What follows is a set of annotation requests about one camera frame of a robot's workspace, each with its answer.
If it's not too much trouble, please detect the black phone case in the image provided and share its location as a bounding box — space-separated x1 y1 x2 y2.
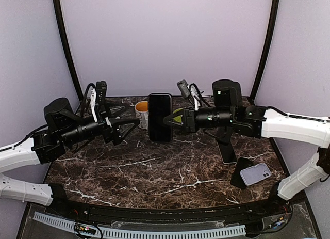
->
147 93 173 144

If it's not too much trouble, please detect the white mug orange inside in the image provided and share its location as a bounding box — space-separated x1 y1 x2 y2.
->
135 101 149 130

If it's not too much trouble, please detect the left black frame post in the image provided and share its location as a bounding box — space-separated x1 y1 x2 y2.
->
53 0 84 101

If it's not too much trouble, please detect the white-edged smartphone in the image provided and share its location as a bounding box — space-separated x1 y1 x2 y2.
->
217 141 237 164

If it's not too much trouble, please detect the black frame post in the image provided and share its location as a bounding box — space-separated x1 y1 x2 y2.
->
53 0 84 101
249 0 280 103

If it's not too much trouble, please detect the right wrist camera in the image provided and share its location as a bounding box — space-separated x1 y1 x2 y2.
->
177 79 202 111

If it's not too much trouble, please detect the black front table rail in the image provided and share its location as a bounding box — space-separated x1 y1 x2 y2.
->
46 200 292 224

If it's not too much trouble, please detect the black phone on table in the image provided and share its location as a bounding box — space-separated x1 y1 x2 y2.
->
216 126 233 145

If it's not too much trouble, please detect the black phone under lavender case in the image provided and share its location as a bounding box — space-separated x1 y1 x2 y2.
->
230 157 254 189

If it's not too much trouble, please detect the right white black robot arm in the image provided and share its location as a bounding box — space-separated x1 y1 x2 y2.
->
163 79 329 215

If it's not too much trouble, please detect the green bowl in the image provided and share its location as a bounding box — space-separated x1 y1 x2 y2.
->
172 108 183 123

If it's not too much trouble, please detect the right black frame post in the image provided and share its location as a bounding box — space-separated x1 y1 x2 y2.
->
249 0 280 103

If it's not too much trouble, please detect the small circuit board with leds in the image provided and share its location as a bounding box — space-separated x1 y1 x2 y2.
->
73 222 96 236

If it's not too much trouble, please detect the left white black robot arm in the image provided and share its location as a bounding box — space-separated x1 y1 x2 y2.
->
1 98 140 216

